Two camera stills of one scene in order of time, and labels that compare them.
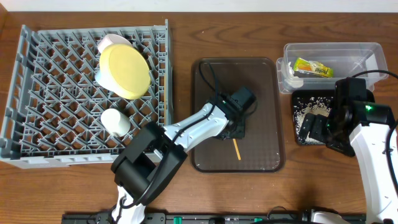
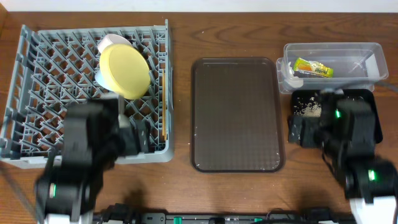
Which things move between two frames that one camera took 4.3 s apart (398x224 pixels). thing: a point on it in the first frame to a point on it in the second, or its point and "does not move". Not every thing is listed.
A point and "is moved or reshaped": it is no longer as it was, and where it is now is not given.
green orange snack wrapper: (305, 65) does not move
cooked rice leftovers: (307, 105) does not move
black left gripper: (236, 131) to (134, 137)
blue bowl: (105, 78) is moved or reshaped
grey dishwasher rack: (53, 111) does not move
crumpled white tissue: (292, 81) does not move
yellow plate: (124, 71) does not move
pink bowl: (109, 40) does not move
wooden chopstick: (237, 150) to (163, 127)
